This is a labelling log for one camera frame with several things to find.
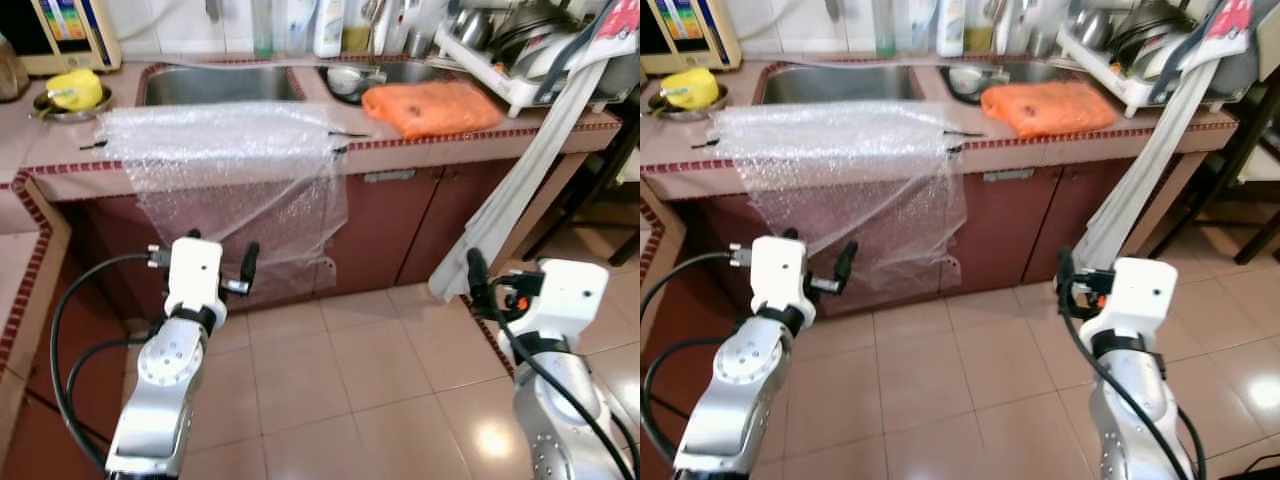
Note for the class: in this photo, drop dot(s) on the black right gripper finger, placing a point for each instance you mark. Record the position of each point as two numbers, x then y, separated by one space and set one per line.
479 275
1067 275

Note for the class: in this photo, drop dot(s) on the shallow steel dish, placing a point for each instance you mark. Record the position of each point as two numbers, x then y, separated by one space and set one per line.
55 114
675 114

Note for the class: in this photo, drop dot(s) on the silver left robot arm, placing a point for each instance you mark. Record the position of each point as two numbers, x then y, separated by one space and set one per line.
735 400
160 400

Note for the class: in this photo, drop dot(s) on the maroon cabinet door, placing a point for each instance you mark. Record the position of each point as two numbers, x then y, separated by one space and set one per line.
385 230
460 215
1000 230
1090 210

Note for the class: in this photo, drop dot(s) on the clear bubble wrap sheet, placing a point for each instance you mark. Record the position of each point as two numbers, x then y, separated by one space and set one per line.
840 160
230 160

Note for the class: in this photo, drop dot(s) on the white hanging cloth red print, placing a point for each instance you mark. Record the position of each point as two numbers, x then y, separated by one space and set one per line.
520 200
1140 200

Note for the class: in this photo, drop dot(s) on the large steel sink basin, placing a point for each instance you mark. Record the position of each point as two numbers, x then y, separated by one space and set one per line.
840 85
220 85

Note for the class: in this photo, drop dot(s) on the black chair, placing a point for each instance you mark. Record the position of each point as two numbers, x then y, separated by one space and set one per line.
625 150
1215 165

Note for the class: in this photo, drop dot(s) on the white dish rack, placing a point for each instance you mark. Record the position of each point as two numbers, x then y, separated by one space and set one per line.
520 95
1135 95

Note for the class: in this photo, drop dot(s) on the small steel bowl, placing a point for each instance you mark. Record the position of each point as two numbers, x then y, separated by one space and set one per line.
965 80
343 80

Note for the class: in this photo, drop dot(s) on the cream water ionizer appliance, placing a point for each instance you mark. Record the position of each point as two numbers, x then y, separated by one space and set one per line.
95 45
700 45

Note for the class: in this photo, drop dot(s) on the metal faucet pipe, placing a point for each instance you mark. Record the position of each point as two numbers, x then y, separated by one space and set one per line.
213 8
832 8

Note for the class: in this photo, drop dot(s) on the clear plastic bottle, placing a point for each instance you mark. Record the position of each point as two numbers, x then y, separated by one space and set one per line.
298 28
920 28

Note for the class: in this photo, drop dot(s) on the white plastic bottle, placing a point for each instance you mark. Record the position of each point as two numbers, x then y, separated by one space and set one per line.
950 28
329 28

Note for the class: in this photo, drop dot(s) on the steel pot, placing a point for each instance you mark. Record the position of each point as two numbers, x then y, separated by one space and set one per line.
472 28
1090 28

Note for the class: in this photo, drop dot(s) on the dark wok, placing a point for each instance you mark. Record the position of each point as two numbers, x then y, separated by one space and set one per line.
540 35
1155 35

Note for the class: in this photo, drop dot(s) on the bottle with yellow liquid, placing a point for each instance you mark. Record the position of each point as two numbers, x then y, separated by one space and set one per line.
978 35
357 35

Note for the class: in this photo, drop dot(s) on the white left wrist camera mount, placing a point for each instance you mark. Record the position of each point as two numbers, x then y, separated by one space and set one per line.
780 272
195 272

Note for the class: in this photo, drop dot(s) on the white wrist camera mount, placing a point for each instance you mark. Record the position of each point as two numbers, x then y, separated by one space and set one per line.
780 272
1135 295
195 272
565 295

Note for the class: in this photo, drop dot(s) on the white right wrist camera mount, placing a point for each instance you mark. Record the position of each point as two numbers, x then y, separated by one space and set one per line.
1135 295
565 295

